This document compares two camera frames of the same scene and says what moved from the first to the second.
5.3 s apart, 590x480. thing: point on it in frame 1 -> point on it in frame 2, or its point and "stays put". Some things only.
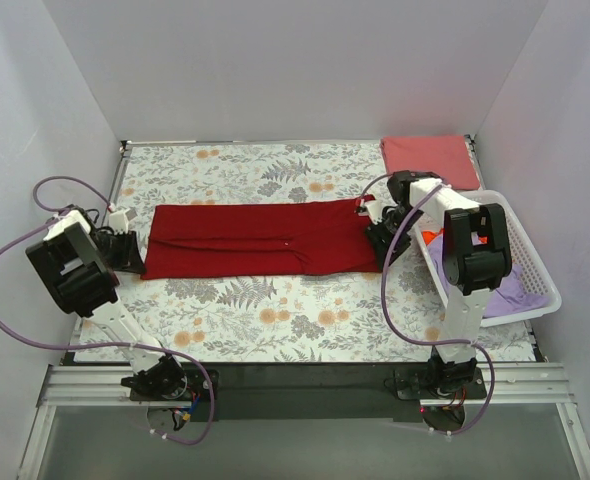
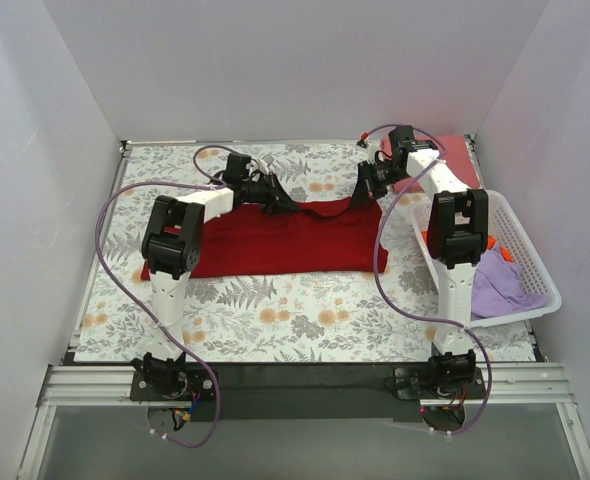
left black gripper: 129,251 -> 273,191
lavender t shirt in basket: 515,295 stays put
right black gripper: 387,239 -> 367,181
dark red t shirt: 308,237 stays put
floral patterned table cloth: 397,316 stays put
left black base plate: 168,381 stays put
